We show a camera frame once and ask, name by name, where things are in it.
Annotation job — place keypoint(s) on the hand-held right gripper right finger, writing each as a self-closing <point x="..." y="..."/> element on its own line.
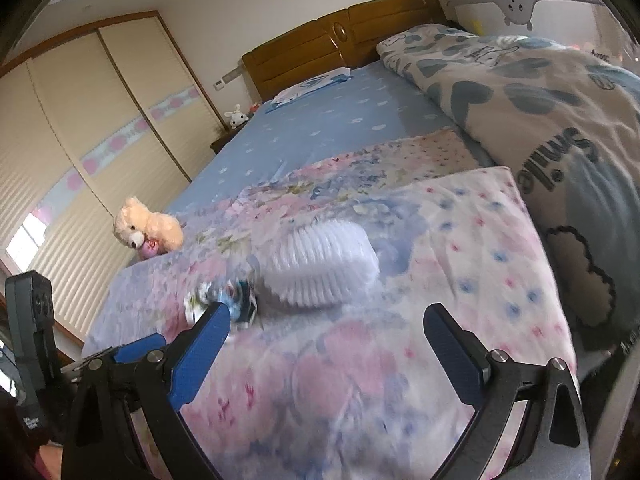
<point x="452" y="355"/>

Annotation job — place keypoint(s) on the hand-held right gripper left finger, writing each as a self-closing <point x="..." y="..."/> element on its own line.
<point x="200" y="351"/>

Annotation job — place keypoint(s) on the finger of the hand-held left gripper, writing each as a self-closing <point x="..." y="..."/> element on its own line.
<point x="140" y="347"/>

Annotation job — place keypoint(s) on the blue silver snack wrapper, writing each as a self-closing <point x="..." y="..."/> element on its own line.
<point x="235" y="297"/>

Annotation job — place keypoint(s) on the person's left forearm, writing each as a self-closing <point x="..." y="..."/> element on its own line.
<point x="20" y="440"/>

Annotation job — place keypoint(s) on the pink floral blanket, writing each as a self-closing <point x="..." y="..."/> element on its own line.
<point x="375" y="360"/>

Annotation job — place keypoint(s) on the beige teddy bear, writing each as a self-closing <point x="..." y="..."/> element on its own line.
<point x="150" y="227"/>

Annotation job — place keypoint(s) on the cream sliding door wardrobe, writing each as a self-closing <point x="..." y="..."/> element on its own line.
<point x="65" y="150"/>

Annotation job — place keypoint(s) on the white rabbit plush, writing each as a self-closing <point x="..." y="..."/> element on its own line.
<point x="236" y="117"/>

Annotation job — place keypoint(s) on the bed with blue sheet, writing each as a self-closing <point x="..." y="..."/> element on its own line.
<point x="320" y="135"/>

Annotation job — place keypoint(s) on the blue heart print quilt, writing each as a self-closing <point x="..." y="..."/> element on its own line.
<point x="550" y="125"/>

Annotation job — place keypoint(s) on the blue and white pillow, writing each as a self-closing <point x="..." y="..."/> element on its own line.
<point x="312" y="87"/>

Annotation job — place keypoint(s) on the brown wooden headboard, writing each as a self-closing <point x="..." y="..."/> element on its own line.
<point x="325" y="45"/>

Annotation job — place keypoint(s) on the white wall switch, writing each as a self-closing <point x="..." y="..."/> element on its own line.
<point x="218" y="85"/>

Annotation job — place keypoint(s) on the grey bed guard rail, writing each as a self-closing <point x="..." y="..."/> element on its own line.
<point x="520" y="2"/>

